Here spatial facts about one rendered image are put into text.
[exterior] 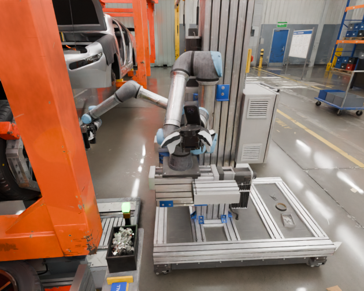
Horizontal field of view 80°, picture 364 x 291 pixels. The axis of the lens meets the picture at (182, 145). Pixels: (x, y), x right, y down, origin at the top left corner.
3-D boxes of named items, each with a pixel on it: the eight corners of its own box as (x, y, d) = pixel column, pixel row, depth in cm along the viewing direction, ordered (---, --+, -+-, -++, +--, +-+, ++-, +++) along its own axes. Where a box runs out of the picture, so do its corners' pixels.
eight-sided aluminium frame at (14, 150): (63, 163, 181) (45, 99, 157) (71, 163, 182) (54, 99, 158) (26, 208, 133) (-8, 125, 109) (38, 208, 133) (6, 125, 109)
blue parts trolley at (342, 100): (312, 104, 558) (323, 65, 516) (335, 104, 559) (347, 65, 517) (338, 116, 469) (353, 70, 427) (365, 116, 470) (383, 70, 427)
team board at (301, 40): (279, 75, 1036) (288, 29, 950) (289, 74, 1038) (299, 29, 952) (296, 80, 901) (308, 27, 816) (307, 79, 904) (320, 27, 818)
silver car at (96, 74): (86, 64, 787) (77, 14, 716) (138, 64, 801) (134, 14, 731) (-10, 97, 344) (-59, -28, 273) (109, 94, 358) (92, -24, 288)
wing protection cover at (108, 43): (104, 62, 435) (100, 33, 413) (119, 62, 438) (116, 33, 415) (95, 66, 372) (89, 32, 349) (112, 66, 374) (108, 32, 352)
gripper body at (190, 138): (203, 153, 72) (206, 138, 83) (200, 129, 69) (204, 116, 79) (181, 153, 74) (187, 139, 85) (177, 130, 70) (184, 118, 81)
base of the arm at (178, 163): (191, 158, 140) (192, 144, 136) (193, 170, 127) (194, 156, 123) (168, 159, 140) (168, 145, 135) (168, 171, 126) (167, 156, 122)
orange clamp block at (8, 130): (7, 128, 121) (-5, 121, 112) (22, 127, 121) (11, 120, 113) (5, 140, 118) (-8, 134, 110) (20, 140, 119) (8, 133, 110)
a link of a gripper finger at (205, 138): (220, 156, 65) (204, 146, 73) (219, 138, 62) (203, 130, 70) (211, 159, 64) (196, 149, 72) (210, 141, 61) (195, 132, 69)
